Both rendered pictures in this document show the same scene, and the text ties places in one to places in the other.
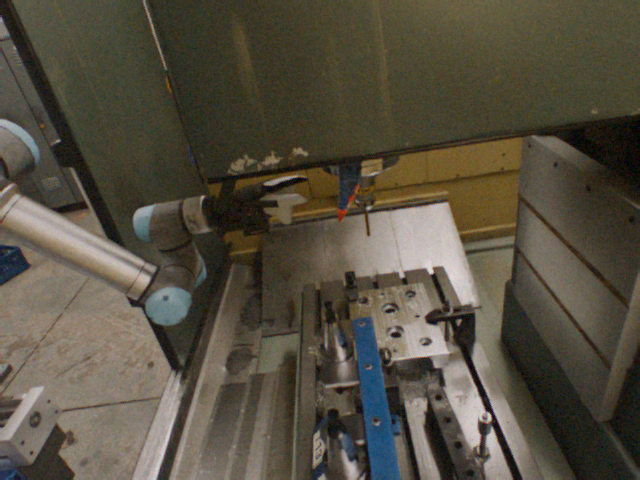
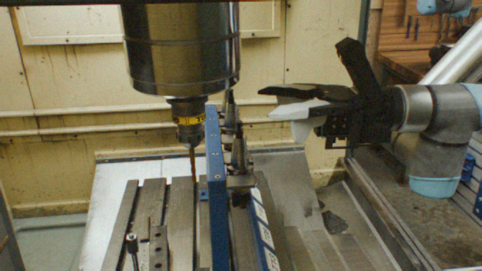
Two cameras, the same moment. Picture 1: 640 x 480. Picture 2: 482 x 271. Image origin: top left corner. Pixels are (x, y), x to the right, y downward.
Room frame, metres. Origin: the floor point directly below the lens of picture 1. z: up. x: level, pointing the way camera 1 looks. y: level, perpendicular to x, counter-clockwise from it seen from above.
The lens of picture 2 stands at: (1.36, -0.09, 1.66)
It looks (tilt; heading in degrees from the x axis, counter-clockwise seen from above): 25 degrees down; 171
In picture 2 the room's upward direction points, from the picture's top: 1 degrees counter-clockwise
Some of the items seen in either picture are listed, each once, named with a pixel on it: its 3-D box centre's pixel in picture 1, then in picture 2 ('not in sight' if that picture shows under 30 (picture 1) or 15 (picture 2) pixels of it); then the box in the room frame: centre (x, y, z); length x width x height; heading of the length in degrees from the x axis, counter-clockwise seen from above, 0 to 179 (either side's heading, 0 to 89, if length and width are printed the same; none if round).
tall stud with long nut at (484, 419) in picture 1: (483, 434); (134, 255); (0.52, -0.24, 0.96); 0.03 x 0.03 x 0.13
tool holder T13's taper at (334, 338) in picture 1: (333, 333); (239, 150); (0.57, 0.02, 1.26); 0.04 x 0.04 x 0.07
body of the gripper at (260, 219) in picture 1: (240, 210); (354, 114); (0.80, 0.17, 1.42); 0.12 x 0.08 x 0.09; 87
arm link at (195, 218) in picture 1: (201, 215); (404, 107); (0.80, 0.25, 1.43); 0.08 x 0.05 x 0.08; 177
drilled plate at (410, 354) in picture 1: (393, 326); not in sight; (0.88, -0.13, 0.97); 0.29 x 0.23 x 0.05; 177
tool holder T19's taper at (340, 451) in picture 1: (340, 445); (232, 114); (0.35, 0.03, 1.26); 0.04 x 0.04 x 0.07
